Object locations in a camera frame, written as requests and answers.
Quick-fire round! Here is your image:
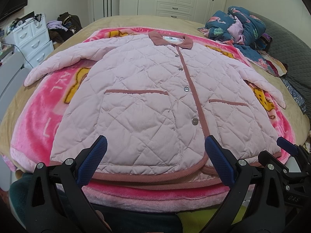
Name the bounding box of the blue flamingo quilt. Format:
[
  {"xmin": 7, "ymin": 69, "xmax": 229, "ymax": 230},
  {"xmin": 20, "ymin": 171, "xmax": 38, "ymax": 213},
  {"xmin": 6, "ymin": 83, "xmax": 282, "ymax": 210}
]
[{"xmin": 198, "ymin": 6, "xmax": 287, "ymax": 77}]

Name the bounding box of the grey upholstered headboard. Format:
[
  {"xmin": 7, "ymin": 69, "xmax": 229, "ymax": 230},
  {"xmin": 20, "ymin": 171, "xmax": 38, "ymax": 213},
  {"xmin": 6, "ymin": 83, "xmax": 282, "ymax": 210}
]
[{"xmin": 255, "ymin": 14, "xmax": 311, "ymax": 116}]

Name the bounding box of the white drawer chest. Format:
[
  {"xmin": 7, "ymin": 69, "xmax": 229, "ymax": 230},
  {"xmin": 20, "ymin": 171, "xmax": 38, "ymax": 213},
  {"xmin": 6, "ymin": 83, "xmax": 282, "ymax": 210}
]
[{"xmin": 4, "ymin": 14, "xmax": 54, "ymax": 70}]

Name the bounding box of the pink quilted jacket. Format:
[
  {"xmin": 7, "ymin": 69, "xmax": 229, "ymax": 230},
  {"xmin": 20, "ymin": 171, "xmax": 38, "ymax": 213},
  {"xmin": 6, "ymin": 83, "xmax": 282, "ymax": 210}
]
[{"xmin": 24, "ymin": 31, "xmax": 285, "ymax": 183}]

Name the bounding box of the grey white cabinet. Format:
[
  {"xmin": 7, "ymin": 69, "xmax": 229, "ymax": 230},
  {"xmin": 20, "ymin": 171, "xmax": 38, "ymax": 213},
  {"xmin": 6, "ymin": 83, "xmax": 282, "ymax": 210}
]
[{"xmin": 0, "ymin": 52, "xmax": 30, "ymax": 122}]

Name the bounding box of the dark clothes pile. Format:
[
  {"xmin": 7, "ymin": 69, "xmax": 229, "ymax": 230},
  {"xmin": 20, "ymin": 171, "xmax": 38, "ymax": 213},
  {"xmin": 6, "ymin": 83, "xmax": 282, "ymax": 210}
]
[{"xmin": 46, "ymin": 12, "xmax": 83, "ymax": 44}]

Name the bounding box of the tan bed cover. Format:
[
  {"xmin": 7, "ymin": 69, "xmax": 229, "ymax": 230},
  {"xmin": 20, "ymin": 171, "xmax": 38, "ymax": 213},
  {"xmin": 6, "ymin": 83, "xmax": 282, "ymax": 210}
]
[{"xmin": 1, "ymin": 15, "xmax": 310, "ymax": 171}]

